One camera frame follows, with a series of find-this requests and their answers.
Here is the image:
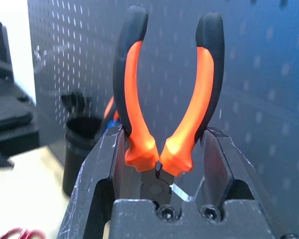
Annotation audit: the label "dark grey pegboard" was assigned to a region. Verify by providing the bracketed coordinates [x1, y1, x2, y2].
[27, 0, 299, 239]

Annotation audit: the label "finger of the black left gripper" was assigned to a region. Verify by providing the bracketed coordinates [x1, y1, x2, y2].
[0, 18, 13, 79]
[0, 82, 40, 150]

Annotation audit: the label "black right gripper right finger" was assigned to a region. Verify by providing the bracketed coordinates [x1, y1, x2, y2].
[196, 125, 290, 239]

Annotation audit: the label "orange black screwdriver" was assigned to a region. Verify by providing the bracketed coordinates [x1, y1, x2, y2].
[103, 96, 119, 130]

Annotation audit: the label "orange black long-nose pliers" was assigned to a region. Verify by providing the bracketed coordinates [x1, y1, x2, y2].
[113, 4, 225, 202]

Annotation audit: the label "black plastic cup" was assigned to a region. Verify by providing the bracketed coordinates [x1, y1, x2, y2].
[62, 116, 105, 197]

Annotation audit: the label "red handled scissors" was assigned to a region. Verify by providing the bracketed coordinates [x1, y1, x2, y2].
[0, 228, 45, 239]

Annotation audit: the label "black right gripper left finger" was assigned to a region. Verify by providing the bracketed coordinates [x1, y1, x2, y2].
[57, 125, 140, 239]

